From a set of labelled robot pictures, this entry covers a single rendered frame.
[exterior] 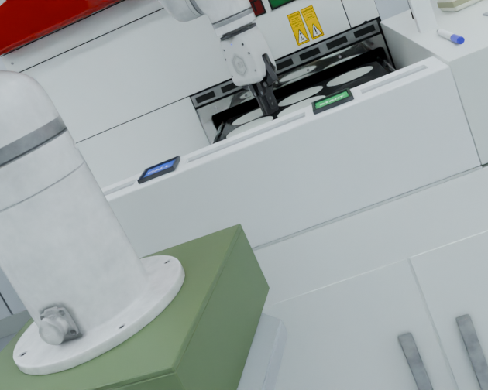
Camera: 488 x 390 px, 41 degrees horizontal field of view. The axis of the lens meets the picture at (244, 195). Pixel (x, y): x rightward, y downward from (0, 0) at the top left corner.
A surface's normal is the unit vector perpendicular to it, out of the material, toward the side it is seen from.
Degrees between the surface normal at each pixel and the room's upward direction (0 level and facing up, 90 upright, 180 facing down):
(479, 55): 90
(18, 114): 85
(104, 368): 2
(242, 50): 88
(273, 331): 0
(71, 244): 89
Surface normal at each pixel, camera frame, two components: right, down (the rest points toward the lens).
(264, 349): -0.39, -0.88
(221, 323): 0.90, -0.29
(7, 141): 0.41, 0.07
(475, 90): -0.06, 0.33
